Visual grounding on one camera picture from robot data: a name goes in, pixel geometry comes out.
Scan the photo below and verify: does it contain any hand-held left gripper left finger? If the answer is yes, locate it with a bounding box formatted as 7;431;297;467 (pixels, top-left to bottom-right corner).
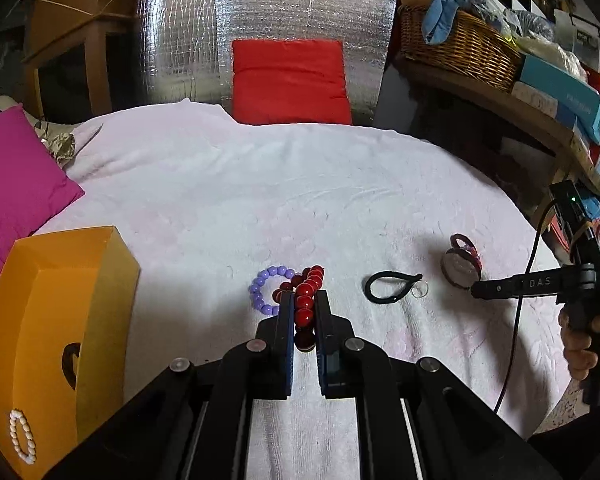
45;291;301;480

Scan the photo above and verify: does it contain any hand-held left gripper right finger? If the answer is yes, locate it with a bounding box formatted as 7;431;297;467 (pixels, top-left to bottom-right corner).
315;290;576;480

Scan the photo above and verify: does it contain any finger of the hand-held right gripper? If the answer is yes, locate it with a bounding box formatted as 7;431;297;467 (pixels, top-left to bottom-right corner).
470;271;567;302

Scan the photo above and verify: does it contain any red bead bracelet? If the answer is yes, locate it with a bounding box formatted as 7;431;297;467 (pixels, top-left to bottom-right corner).
272;264;327;352

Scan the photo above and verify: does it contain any patterned metal bangle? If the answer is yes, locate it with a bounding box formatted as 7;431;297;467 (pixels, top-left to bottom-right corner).
440;233;483;289

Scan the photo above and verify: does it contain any purple bead bracelet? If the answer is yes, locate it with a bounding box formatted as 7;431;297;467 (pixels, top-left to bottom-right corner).
248;266;297;317

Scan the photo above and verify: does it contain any black hair tie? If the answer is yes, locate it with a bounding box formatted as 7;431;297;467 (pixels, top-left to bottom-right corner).
363;271;425;306

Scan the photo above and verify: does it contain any dark brown ring bracelet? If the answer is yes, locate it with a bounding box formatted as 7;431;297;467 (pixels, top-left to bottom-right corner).
61;342;82;391

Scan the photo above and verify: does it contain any orange cardboard box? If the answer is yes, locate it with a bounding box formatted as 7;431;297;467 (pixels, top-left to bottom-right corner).
0;226;142;480

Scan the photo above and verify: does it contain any white bead bracelet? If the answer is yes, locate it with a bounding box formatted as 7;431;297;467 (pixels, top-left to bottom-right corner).
8;409;37;464

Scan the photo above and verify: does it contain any person's right hand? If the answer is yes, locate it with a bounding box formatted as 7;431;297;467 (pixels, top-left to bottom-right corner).
558;301;600;382

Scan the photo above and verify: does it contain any white fleece blanket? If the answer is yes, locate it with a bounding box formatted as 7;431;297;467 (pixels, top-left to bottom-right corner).
0;98;576;480

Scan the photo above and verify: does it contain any teal cardboard box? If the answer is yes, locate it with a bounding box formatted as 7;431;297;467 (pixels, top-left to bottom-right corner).
517;54;600;144

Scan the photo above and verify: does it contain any curved wooden shelf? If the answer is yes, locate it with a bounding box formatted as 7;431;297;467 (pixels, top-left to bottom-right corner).
394;55;600;197

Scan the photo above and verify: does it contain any person's dark trouser leg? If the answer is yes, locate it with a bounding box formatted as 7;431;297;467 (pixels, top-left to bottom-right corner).
527;400;600;480

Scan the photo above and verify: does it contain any wicker basket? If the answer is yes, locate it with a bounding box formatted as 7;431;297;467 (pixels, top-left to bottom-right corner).
397;4;524;94

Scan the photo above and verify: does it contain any red pillow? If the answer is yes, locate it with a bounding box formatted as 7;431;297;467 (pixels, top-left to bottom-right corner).
231;38;354;126

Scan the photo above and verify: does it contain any blue cloth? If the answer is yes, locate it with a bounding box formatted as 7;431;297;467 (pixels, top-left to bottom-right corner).
422;0;475;45

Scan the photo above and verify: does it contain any leaf printed cloth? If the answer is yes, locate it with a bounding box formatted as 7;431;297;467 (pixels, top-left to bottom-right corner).
0;96;77;168

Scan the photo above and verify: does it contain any pink pillow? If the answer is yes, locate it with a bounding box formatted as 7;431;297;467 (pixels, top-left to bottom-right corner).
0;104;86;301

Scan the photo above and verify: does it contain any silver foil insulation panel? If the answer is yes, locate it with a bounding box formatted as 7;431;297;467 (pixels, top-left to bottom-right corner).
137;0;398;127

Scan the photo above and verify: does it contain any wooden pillar cabinet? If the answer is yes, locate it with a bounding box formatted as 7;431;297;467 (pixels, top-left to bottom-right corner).
22;0;157;122

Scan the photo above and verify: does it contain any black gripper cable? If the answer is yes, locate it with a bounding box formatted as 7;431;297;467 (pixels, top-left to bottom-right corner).
492;199;557;413

